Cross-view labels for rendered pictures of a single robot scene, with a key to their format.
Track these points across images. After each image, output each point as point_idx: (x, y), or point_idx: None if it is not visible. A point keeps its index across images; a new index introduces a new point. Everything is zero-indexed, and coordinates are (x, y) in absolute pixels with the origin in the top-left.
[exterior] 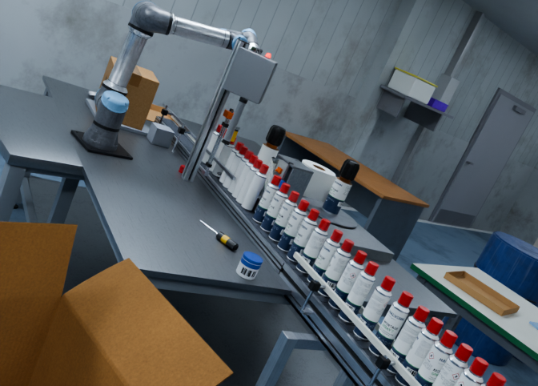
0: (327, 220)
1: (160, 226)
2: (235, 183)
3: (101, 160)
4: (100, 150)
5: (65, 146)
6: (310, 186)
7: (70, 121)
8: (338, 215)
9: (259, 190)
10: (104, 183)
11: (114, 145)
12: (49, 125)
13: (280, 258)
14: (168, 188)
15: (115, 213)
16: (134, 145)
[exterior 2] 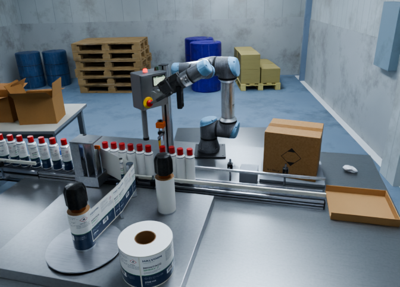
0: (29, 136)
1: (110, 147)
2: None
3: (185, 147)
4: (196, 147)
5: (197, 140)
6: (110, 211)
7: (249, 148)
8: (73, 249)
9: None
10: (153, 142)
11: (200, 147)
12: (230, 140)
13: (52, 164)
14: None
15: (123, 139)
16: (227, 166)
